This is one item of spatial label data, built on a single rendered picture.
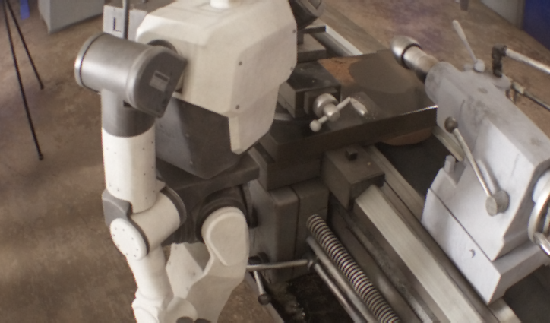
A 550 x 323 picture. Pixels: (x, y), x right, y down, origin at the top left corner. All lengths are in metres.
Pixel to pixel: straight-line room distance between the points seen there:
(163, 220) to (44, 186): 1.98
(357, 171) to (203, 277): 0.45
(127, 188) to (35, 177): 2.09
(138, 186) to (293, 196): 0.64
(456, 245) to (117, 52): 0.83
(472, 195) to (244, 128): 0.52
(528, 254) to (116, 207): 0.86
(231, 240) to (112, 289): 1.25
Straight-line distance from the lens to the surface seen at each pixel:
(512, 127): 1.37
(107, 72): 0.99
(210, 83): 1.07
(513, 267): 1.37
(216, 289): 1.48
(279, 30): 1.15
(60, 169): 3.16
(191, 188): 1.25
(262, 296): 1.73
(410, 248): 1.49
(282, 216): 1.66
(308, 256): 1.76
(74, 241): 2.76
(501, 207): 1.32
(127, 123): 1.02
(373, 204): 1.59
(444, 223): 1.48
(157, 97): 1.01
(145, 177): 1.09
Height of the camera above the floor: 1.84
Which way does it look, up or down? 36 degrees down
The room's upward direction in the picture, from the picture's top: 2 degrees clockwise
